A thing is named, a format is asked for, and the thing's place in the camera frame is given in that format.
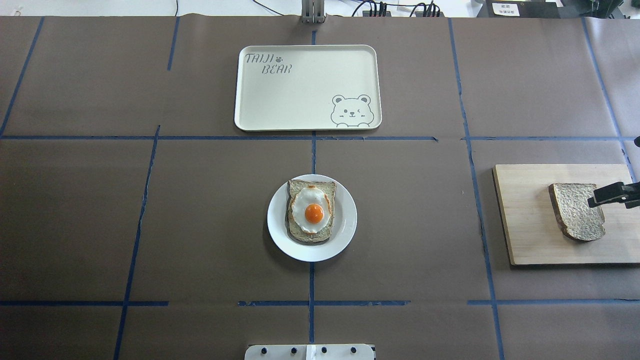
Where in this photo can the black rectangular box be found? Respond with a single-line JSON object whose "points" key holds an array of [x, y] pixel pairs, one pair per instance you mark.
{"points": [[525, 9]]}

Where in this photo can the cream bear serving tray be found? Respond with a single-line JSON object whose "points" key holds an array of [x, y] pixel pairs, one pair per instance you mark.
{"points": [[294, 88]]}

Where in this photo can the orange black adapter far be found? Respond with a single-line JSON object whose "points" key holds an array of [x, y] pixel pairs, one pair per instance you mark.
{"points": [[376, 10]]}

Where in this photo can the wooden cutting board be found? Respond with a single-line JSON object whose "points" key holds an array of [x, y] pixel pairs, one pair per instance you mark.
{"points": [[533, 235]]}

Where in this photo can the aluminium frame post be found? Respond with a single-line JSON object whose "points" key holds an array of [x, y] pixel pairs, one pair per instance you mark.
{"points": [[313, 11]]}

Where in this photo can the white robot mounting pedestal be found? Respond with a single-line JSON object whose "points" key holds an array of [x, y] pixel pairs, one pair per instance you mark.
{"points": [[341, 351]]}

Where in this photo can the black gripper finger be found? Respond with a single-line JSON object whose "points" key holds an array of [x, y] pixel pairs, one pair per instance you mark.
{"points": [[618, 192]]}

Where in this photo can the fried egg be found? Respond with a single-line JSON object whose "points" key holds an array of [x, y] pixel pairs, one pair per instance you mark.
{"points": [[311, 210]]}

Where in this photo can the brown bread slice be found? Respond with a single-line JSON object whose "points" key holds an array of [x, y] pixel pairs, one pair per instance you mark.
{"points": [[576, 219]]}

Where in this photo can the bread slice under egg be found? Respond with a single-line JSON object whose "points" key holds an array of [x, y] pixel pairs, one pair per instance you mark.
{"points": [[294, 186]]}

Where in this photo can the white round plate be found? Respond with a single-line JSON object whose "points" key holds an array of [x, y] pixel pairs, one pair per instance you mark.
{"points": [[344, 224]]}

